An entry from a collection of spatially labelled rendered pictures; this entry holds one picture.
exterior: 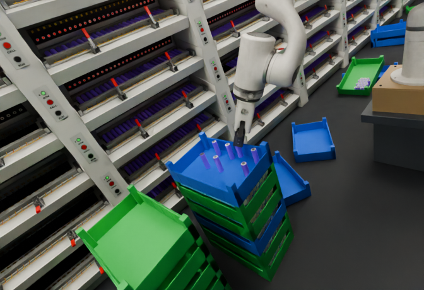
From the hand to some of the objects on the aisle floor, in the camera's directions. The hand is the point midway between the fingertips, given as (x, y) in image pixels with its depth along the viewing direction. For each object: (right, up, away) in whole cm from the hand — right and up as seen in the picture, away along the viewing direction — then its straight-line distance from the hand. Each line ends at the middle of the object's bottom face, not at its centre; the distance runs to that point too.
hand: (238, 139), depth 74 cm
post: (+7, -13, +80) cm, 81 cm away
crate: (+25, -25, +45) cm, 57 cm away
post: (-43, -51, +49) cm, 82 cm away
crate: (+101, +40, +94) cm, 144 cm away
